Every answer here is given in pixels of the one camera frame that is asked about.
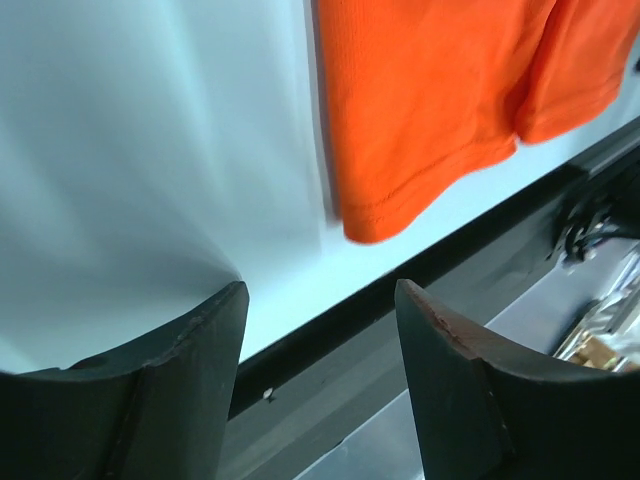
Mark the aluminium extrusion rail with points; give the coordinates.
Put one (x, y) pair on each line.
(330, 400)

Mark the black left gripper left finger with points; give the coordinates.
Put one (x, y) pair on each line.
(155, 407)

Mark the orange t shirt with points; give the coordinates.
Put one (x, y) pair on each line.
(422, 93)

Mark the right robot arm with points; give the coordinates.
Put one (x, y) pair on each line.
(606, 207)

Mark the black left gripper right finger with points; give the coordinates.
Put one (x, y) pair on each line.
(486, 407)

